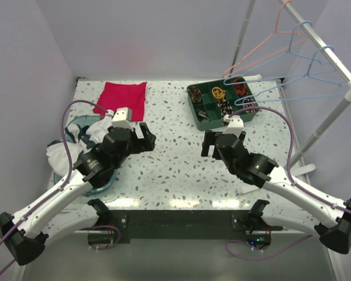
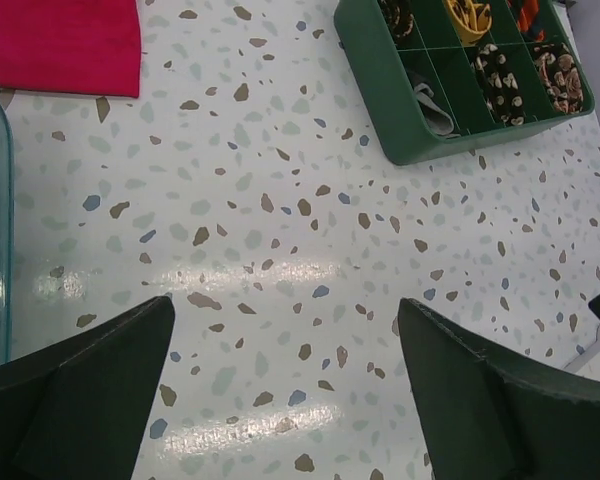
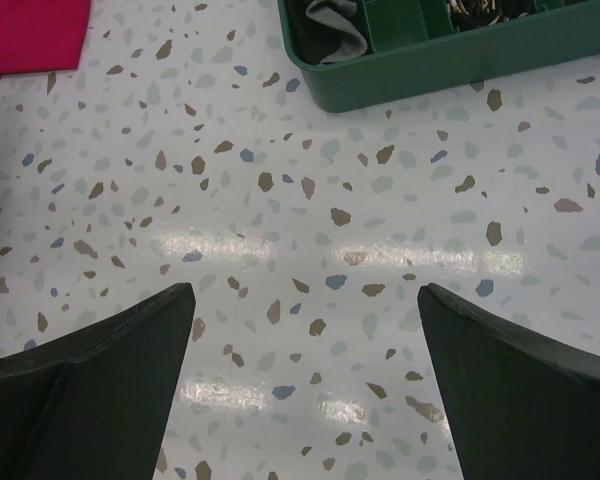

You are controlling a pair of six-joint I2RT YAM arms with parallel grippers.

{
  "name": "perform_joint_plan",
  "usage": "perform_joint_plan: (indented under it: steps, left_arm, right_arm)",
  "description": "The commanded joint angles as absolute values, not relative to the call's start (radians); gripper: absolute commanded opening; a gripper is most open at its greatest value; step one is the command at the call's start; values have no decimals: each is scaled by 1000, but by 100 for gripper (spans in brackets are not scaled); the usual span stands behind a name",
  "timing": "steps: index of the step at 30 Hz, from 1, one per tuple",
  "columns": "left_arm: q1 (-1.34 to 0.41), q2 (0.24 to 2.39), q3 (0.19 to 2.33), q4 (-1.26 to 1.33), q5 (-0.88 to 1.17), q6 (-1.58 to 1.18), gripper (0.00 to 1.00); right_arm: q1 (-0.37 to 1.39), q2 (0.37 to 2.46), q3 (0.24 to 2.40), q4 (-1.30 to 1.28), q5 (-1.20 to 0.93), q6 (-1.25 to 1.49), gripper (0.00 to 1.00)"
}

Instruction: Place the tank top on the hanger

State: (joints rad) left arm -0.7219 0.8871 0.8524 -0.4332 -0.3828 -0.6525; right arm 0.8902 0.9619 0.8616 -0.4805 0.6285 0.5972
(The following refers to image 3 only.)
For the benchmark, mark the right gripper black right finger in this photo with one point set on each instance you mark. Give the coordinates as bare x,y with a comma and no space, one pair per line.
519,404

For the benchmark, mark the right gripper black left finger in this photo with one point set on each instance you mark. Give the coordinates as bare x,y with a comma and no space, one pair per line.
94,404

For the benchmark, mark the green compartment tray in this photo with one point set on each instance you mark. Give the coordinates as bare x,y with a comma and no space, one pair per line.
418,47

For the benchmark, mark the red folded cloth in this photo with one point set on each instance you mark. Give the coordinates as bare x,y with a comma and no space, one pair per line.
42,35

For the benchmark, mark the grey sock in tray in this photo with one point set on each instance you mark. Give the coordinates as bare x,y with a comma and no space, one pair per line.
331,34

